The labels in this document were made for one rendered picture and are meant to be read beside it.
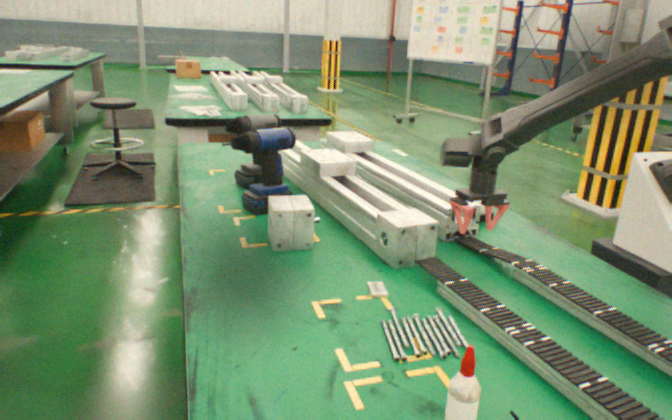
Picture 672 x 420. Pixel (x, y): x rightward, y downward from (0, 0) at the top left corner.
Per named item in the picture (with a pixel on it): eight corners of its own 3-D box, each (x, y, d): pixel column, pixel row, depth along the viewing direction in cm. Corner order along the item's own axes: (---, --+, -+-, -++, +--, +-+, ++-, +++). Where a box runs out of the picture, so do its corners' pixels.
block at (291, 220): (323, 248, 112) (325, 208, 109) (273, 251, 109) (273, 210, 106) (314, 231, 121) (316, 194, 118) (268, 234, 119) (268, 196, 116)
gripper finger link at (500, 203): (463, 226, 119) (468, 189, 116) (486, 223, 122) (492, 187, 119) (481, 237, 113) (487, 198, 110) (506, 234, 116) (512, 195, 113)
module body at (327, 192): (411, 246, 116) (415, 212, 113) (373, 252, 112) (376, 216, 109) (296, 162, 185) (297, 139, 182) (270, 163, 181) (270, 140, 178)
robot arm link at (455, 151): (508, 152, 101) (504, 117, 105) (450, 148, 101) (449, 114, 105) (492, 181, 111) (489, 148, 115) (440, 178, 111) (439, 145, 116)
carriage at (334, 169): (355, 184, 142) (356, 160, 140) (319, 186, 137) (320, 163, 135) (332, 169, 156) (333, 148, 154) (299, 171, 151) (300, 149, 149)
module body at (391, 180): (477, 237, 124) (481, 204, 121) (443, 242, 119) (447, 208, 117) (342, 159, 192) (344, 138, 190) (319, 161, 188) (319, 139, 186)
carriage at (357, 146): (372, 159, 171) (374, 140, 169) (344, 161, 167) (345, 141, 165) (352, 149, 185) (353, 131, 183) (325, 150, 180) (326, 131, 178)
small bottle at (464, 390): (444, 435, 61) (456, 353, 58) (442, 413, 65) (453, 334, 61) (475, 440, 61) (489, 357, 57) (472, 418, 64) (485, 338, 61)
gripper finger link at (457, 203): (445, 229, 117) (450, 191, 114) (470, 226, 120) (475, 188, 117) (463, 240, 111) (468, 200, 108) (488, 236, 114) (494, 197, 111)
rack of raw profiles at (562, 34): (477, 94, 1213) (490, -2, 1147) (508, 95, 1241) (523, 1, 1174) (576, 117, 915) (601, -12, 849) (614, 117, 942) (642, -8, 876)
